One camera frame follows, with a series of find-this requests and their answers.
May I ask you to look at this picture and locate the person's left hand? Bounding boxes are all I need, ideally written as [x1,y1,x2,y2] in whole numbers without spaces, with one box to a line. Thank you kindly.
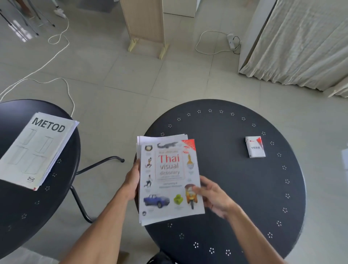
[120,159,142,202]

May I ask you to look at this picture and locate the person's right hand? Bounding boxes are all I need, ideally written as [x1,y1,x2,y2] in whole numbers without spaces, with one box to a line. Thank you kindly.
[193,176,241,220]

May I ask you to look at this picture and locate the white picture dictionary book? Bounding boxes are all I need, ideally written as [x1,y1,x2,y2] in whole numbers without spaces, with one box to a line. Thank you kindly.
[138,139,206,226]

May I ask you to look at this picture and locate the white paper booklets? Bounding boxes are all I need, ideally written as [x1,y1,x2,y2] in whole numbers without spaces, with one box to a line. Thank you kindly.
[136,133,191,169]

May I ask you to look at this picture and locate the person's left forearm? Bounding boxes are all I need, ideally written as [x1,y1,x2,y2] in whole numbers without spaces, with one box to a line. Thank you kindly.
[60,189,136,264]

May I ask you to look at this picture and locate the person's right forearm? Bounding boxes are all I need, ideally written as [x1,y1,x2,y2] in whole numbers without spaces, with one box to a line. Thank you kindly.
[226,206,287,264]

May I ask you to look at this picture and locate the round black metal table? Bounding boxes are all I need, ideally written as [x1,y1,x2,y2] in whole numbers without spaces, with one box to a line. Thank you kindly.
[134,99,307,264]
[0,99,125,259]

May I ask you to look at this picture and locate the small white red box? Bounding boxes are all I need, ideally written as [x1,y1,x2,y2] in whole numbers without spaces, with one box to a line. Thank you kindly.
[245,136,266,159]

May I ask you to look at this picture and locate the black object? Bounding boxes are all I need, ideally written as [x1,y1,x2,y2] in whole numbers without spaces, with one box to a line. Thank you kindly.
[146,251,176,264]

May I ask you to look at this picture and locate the white furniture manual booklet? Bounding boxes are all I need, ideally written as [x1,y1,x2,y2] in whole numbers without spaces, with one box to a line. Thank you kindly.
[0,112,80,191]

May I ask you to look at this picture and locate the light wooden panel stand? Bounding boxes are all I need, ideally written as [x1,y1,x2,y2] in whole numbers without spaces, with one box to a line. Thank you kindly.
[119,0,169,60]

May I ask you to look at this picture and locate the white cabinet side panel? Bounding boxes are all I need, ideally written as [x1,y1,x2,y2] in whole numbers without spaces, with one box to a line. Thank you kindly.
[238,0,278,74]

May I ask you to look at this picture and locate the beige curtain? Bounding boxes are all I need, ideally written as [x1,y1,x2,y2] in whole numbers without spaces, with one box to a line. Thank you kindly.
[239,0,348,98]

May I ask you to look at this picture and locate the black metal stand legs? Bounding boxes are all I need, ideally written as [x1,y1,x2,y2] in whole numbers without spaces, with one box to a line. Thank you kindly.
[0,0,56,42]

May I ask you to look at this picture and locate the white power strip cable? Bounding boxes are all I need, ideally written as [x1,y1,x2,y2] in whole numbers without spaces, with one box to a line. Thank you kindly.
[195,30,235,56]

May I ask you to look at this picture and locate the long white floor cable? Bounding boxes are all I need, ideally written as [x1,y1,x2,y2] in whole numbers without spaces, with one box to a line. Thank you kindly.
[0,15,76,118]

